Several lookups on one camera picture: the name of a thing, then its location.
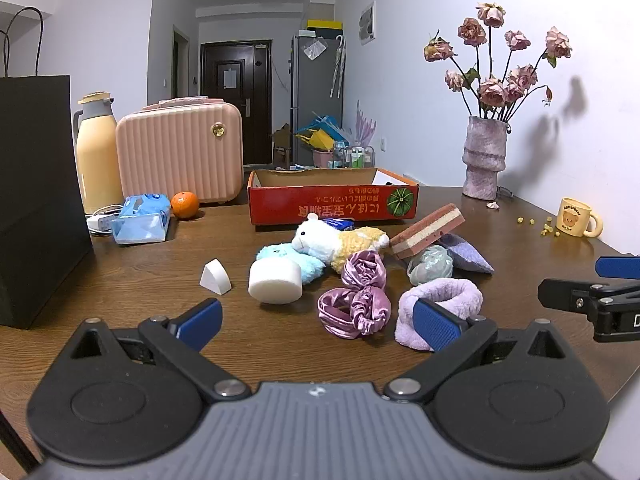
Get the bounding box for grey refrigerator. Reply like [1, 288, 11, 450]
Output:
[291, 30, 346, 167]

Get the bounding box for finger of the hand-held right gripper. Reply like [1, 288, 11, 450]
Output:
[595, 255, 640, 280]
[537, 277, 640, 314]

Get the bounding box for dark brown entrance door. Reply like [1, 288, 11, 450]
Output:
[200, 40, 273, 166]

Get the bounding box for white wall electrical panel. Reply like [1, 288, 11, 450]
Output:
[359, 1, 377, 46]

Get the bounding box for pink ribbed suitcase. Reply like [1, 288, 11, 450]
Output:
[116, 96, 244, 206]

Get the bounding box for interior doorway frame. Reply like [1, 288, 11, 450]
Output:
[172, 25, 192, 99]

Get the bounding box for white and yellow alpaca plush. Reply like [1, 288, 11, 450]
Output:
[291, 213, 391, 275]

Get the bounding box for yellow and blue bags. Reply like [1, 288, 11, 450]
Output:
[295, 112, 351, 152]

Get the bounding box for small purple satin scrunchie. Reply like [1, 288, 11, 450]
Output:
[341, 250, 388, 291]

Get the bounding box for large purple satin scrunchie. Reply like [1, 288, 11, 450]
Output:
[317, 286, 393, 337]

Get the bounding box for blue plush toy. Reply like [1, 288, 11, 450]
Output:
[256, 243, 328, 287]

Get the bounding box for white folded umbrella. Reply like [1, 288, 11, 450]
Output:
[330, 36, 347, 99]

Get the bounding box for orange fruit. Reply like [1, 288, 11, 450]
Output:
[170, 191, 200, 220]

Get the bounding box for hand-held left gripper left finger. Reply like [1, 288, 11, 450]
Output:
[67, 297, 251, 404]

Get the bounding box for wire storage cart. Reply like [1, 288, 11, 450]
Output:
[332, 142, 376, 169]

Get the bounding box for red cardboard box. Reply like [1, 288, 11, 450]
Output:
[247, 167, 420, 226]

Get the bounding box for purple knitted cloth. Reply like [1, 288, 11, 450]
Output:
[437, 232, 496, 274]

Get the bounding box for white cylinder sponge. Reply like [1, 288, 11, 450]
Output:
[248, 258, 303, 305]

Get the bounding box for pale green mesh puff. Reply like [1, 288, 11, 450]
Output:
[406, 245, 454, 287]

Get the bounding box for yellow bear mug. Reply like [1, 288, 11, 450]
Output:
[556, 197, 604, 239]

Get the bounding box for white wedge sponge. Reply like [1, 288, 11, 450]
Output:
[200, 258, 233, 295]

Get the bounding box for pink and white layered sponge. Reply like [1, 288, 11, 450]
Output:
[389, 203, 467, 260]

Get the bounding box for pink textured vase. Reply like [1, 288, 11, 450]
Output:
[461, 115, 509, 200]

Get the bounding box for cream yellow thermos jug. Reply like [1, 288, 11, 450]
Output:
[73, 92, 125, 216]

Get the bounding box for white charger with cable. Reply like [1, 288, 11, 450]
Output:
[86, 204, 126, 236]

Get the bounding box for scattered yellow crumbs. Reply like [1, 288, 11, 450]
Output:
[515, 216, 559, 237]

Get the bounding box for blue tissue pack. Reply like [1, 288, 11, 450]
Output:
[111, 193, 172, 245]

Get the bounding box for lilac fluffy headband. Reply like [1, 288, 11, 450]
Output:
[395, 280, 484, 352]

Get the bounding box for black paper bag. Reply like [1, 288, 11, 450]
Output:
[0, 7, 95, 330]

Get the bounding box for tall cardboard box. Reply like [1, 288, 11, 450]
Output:
[272, 124, 293, 166]

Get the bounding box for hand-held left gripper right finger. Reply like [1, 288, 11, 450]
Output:
[382, 297, 574, 405]

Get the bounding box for purple feather wall decoration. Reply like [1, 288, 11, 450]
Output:
[354, 101, 378, 147]

